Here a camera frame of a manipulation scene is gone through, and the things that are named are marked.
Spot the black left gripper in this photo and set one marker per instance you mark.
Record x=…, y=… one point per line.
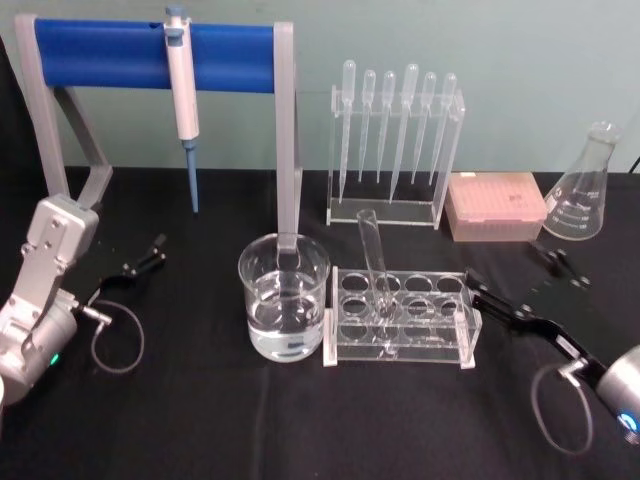
x=107, y=290

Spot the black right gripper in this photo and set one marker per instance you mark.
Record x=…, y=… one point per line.
x=570, y=330

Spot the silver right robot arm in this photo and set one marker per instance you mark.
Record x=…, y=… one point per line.
x=625, y=390

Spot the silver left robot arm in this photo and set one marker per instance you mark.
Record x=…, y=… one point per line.
x=40, y=310

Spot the glass conical flask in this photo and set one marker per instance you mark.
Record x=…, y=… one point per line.
x=580, y=215

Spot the pink pipette tip box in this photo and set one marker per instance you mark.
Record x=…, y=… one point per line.
x=495, y=200

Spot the clear acrylic test tube rack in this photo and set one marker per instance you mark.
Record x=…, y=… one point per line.
x=400, y=345

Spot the glass beaker with water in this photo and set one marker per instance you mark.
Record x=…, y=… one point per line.
x=282, y=330

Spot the clear acrylic dropper rack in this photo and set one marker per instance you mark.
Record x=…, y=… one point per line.
x=380, y=217

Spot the clear glass test tube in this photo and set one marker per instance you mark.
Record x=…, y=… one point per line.
x=370, y=245

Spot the black table cloth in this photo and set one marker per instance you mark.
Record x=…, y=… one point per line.
x=200, y=425

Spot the white and blue micropipette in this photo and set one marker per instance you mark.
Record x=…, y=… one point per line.
x=181, y=90

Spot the blue and grey pipette stand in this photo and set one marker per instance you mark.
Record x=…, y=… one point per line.
x=100, y=60

